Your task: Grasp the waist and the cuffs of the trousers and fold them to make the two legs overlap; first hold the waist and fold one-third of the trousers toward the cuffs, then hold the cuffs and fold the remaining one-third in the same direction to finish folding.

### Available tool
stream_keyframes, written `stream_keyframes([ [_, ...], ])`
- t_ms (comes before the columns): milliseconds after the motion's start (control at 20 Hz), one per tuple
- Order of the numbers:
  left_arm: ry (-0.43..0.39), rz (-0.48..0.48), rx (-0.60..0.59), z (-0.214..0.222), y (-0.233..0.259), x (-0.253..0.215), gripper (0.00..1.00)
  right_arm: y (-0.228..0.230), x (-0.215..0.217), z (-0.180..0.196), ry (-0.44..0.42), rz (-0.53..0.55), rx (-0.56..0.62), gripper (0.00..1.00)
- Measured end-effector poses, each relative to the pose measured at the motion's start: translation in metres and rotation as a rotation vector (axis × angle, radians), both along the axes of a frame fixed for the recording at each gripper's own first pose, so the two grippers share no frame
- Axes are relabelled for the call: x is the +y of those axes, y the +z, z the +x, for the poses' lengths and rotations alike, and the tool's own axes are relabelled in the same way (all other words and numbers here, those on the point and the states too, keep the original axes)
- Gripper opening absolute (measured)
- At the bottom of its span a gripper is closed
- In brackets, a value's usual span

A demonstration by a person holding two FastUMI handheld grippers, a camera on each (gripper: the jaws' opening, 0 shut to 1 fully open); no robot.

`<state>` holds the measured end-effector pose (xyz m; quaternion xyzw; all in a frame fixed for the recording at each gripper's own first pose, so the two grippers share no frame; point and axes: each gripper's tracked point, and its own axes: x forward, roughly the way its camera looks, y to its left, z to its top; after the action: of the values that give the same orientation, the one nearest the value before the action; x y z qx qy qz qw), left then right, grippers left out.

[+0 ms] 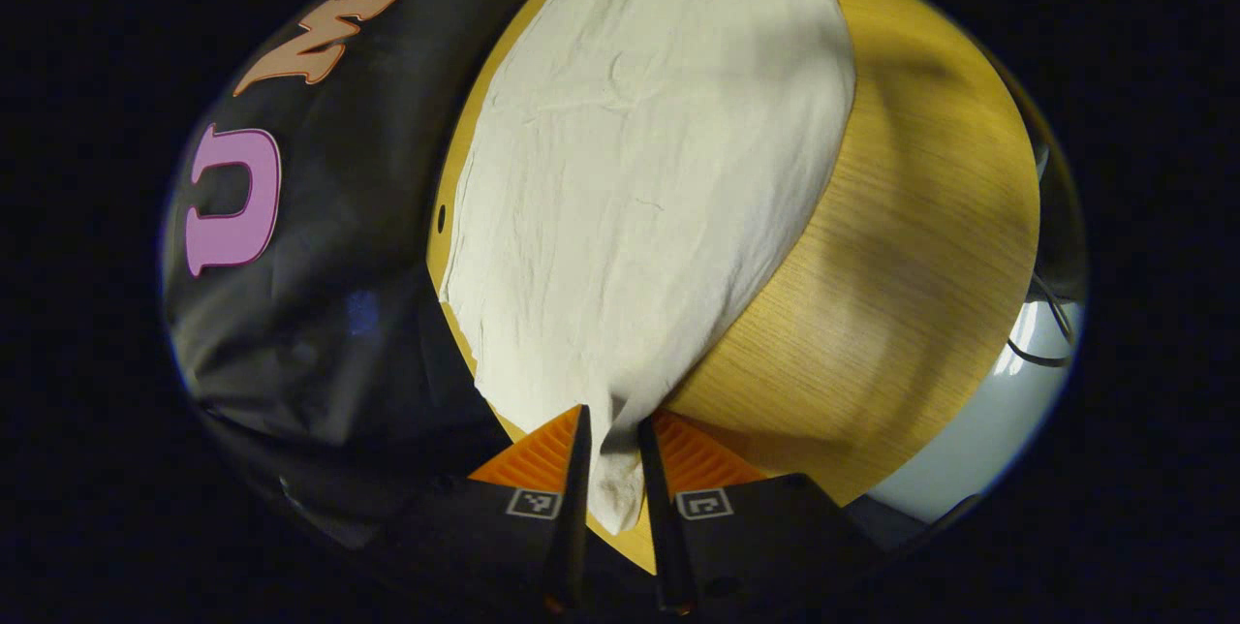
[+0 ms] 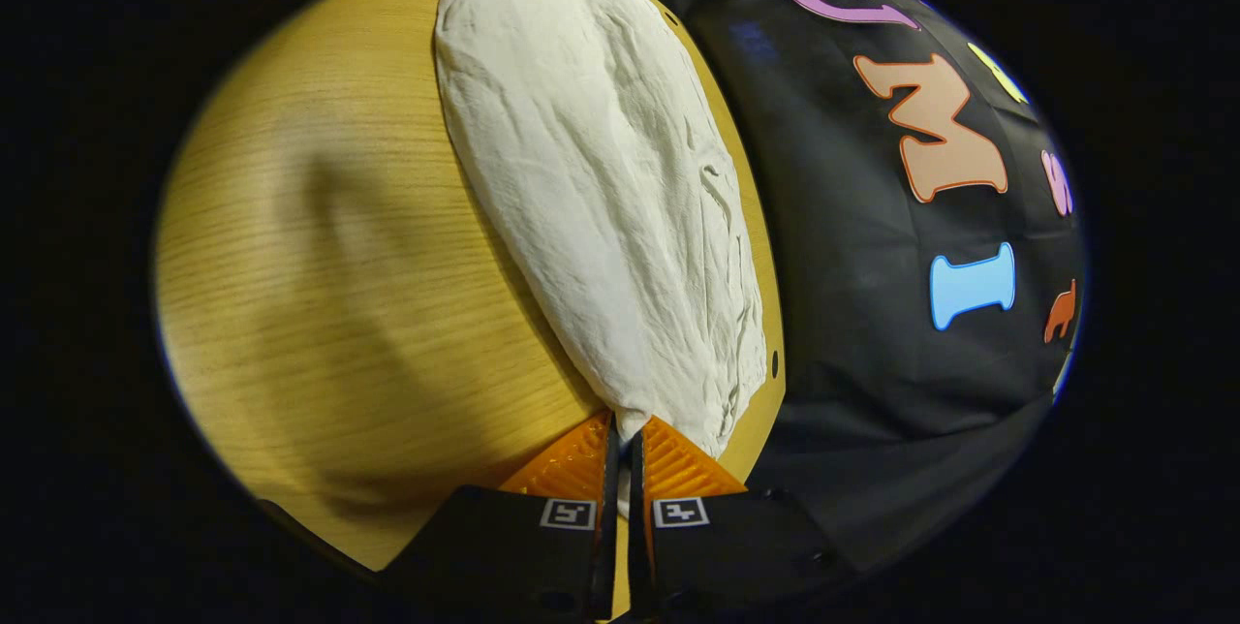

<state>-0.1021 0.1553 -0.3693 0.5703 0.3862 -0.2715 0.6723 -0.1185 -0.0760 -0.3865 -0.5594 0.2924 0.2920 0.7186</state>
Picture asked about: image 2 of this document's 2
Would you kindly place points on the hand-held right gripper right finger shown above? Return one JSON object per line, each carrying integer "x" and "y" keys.
{"x": 636, "y": 527}

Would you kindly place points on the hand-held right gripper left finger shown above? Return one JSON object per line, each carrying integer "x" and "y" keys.
{"x": 610, "y": 527}

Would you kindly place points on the white jeans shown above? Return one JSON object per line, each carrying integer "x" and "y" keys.
{"x": 591, "y": 178}

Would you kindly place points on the black backdrop cloth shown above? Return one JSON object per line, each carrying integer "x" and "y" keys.
{"x": 852, "y": 362}

